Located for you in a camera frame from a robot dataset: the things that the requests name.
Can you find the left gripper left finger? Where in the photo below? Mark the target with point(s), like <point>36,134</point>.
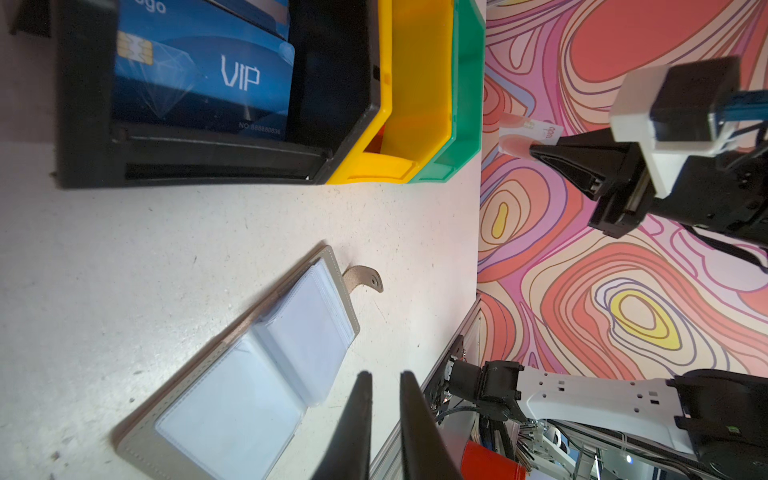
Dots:
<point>348,453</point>

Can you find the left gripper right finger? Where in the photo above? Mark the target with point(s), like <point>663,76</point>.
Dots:
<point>424,455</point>

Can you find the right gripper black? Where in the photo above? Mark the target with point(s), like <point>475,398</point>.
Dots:
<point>726,194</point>

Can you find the white card with red circle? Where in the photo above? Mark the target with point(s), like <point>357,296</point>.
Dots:
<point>518,133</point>

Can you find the grey card holder wallet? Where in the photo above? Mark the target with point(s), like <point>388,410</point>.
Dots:
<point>232,410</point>

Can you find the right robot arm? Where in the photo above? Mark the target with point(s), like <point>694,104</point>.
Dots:
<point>704,422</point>

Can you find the blue VIP card in bin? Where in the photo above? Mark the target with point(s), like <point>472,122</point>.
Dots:
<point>222,66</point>

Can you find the red cup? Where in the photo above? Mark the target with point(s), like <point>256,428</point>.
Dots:
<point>480,463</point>

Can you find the green plastic bin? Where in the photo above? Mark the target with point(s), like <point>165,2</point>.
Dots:
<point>468,90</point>

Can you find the yellow plastic bin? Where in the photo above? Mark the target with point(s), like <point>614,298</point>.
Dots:
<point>415,116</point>

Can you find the black plastic bin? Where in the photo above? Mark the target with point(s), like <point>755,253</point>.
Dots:
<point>334,97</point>

